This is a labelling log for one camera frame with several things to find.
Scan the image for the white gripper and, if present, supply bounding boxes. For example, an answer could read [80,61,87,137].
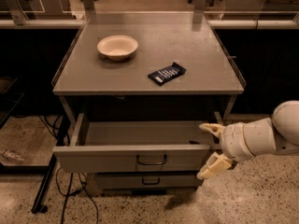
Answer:
[196,122,254,180]

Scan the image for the grey top drawer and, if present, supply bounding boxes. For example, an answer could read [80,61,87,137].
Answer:
[53,113,221,173]

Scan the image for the grey drawer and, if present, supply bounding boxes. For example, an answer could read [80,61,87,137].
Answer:
[94,172,203,189]
[53,113,221,173]

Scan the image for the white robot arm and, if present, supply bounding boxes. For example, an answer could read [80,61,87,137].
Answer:
[196,101,299,180]

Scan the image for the grey metal drawer cabinet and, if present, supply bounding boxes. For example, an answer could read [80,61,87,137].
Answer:
[50,10,247,196]

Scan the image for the grey bottom drawer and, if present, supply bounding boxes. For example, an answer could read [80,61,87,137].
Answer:
[94,172,203,189]

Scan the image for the dark blue snack bar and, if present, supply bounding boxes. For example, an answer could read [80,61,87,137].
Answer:
[148,63,187,86]

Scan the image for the white ceramic bowl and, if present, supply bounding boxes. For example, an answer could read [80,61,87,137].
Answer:
[97,35,138,62]

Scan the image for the clear plastic bottle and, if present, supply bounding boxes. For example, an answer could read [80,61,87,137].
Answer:
[0,149,24,163]

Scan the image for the black side shelf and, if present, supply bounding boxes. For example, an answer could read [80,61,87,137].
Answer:
[0,77,23,129]

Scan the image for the white horizontal rail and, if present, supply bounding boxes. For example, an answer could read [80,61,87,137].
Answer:
[0,20,299,30]

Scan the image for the black floor cable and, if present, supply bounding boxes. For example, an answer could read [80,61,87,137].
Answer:
[38,114,100,224]

